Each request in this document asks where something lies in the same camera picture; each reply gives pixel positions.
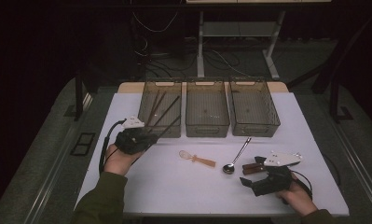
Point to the brown wooden chopstick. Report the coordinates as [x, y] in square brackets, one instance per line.
[158, 104]
[154, 105]

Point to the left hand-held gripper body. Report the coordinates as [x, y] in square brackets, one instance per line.
[130, 141]

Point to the metal floor rail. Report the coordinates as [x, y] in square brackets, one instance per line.
[365, 174]
[47, 186]

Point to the metal spoon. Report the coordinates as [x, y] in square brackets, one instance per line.
[228, 169]

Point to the white table cover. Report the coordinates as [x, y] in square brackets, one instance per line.
[174, 193]

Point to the person's right hand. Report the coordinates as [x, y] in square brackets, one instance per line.
[297, 199]

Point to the white standing desk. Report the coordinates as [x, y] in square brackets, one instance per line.
[200, 46]

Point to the black metal stand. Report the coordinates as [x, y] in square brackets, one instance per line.
[79, 99]
[333, 99]

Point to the clear grey plastic bin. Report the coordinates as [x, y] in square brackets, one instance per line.
[205, 105]
[171, 133]
[252, 109]

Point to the black floor frame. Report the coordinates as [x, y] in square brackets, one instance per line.
[84, 144]

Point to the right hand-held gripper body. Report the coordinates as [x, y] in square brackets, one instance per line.
[277, 180]

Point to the person's left hand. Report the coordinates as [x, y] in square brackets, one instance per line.
[118, 163]

